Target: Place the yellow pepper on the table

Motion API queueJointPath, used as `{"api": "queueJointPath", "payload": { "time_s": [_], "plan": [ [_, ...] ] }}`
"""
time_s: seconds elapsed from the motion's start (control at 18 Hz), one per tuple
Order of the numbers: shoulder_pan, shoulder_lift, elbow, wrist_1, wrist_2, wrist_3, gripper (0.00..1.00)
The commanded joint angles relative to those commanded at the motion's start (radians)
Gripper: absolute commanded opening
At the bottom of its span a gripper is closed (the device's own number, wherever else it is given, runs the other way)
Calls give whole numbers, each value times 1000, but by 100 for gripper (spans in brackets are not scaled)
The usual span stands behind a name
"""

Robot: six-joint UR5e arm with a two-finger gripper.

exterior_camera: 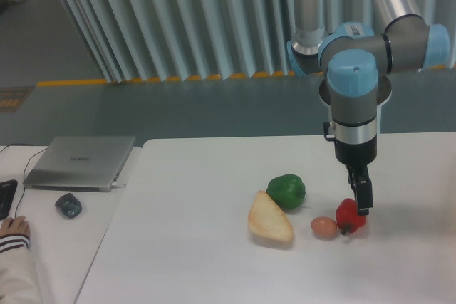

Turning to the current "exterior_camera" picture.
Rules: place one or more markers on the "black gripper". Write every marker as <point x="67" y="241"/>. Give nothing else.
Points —
<point x="359" y="156"/>

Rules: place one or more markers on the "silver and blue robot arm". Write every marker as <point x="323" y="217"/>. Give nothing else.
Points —
<point x="356" y="63"/>

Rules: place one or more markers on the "red bell pepper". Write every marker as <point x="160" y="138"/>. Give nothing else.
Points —
<point x="347" y="218"/>

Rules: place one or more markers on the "brown egg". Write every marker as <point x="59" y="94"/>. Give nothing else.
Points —
<point x="324" y="227"/>

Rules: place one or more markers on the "green bell pepper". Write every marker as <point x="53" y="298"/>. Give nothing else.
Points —
<point x="287" y="191"/>

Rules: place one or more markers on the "person's hand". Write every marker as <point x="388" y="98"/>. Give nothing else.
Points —
<point x="15" y="226"/>

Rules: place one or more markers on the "white sleeved forearm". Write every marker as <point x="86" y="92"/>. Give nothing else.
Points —
<point x="19" y="281"/>

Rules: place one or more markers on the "black keyboard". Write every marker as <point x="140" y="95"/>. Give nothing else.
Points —
<point x="7" y="194"/>

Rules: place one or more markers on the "toasted bread slice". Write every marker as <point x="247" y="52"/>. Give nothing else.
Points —
<point x="267" y="220"/>

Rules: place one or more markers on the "white folding screen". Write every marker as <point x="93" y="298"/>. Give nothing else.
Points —
<point x="163" y="39"/>

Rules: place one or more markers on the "silver closed laptop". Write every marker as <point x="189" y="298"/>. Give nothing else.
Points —
<point x="82" y="163"/>

